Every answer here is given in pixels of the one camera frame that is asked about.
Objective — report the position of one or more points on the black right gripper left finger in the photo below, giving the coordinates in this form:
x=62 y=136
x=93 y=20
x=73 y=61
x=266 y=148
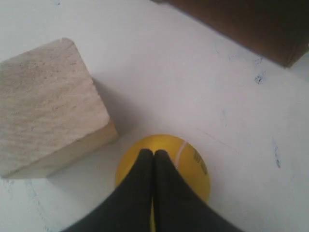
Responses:
x=128 y=208

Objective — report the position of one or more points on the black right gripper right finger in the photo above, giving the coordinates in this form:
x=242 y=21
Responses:
x=177 y=208

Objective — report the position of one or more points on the yellow tennis ball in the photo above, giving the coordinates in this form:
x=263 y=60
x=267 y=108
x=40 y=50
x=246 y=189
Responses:
x=186 y=159

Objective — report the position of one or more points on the light wooden cube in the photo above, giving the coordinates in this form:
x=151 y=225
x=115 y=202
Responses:
x=51 y=113

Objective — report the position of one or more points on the blue white cardboard box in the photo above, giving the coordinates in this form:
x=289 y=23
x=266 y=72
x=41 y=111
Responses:
x=275 y=29

